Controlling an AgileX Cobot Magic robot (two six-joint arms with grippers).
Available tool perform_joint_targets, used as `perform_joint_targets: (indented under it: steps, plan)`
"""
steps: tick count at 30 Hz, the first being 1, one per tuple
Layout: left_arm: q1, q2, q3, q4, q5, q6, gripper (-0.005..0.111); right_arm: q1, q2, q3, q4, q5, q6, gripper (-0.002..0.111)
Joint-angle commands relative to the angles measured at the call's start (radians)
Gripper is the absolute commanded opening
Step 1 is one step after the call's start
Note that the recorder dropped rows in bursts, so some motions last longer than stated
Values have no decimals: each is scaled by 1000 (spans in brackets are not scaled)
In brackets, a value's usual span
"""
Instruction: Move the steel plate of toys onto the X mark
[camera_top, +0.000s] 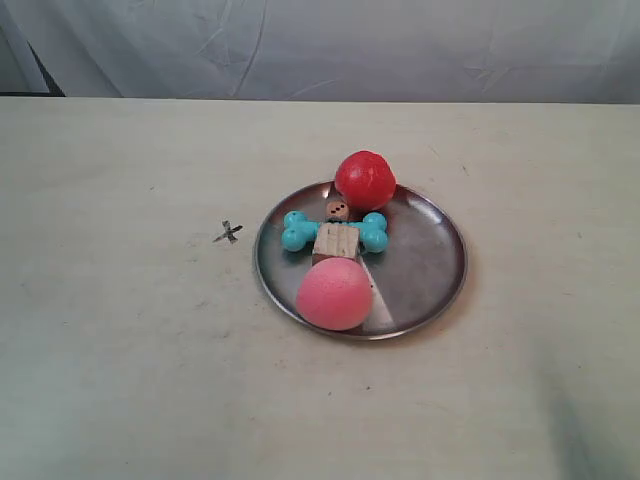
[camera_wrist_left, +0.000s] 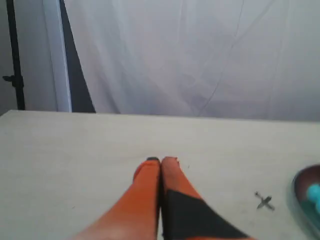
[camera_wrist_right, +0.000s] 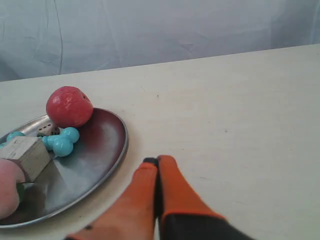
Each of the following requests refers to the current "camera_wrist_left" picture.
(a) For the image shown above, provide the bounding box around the round metal plate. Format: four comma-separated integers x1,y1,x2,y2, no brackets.
288,164,320,239

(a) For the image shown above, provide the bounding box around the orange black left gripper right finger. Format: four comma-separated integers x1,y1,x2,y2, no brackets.
161,156,252,240

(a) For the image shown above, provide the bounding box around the black stand pole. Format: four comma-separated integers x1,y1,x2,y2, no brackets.
2,0,26,111

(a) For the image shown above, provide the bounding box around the white backdrop curtain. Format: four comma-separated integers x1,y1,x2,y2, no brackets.
14,0,320,122

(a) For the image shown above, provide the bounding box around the teal toy bone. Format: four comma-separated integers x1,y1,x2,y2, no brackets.
302,183,320,216

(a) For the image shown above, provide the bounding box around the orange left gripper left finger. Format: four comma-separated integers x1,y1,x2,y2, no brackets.
72,157,160,240

